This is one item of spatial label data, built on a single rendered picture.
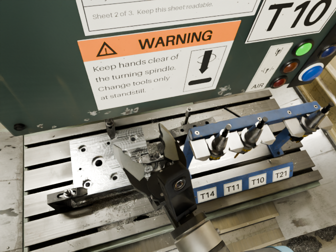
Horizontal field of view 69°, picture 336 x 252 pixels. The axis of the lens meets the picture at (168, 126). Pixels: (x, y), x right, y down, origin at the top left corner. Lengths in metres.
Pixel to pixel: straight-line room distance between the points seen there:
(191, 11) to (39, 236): 0.94
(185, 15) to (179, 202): 0.29
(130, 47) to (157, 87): 0.07
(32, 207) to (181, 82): 0.88
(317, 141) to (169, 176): 1.14
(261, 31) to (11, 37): 0.23
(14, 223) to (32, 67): 1.17
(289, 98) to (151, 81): 1.28
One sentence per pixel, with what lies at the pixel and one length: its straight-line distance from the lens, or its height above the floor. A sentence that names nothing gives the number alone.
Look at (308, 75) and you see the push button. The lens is 0.41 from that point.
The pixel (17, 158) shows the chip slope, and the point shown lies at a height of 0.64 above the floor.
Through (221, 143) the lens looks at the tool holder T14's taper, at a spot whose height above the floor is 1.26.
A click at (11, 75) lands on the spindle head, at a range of 0.26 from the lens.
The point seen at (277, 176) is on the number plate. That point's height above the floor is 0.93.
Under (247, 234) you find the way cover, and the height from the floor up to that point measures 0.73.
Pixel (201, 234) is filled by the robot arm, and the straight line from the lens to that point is 0.44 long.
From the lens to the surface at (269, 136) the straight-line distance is 0.83.
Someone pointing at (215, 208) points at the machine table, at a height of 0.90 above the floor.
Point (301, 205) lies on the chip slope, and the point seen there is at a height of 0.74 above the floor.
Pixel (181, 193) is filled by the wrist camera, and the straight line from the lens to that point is 0.40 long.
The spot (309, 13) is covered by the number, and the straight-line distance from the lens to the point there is 0.32.
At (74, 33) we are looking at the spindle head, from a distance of 0.23.
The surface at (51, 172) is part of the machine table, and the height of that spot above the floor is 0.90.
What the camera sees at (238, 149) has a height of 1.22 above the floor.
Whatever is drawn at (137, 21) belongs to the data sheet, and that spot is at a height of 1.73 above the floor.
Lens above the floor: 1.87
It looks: 59 degrees down
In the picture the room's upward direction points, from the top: 8 degrees clockwise
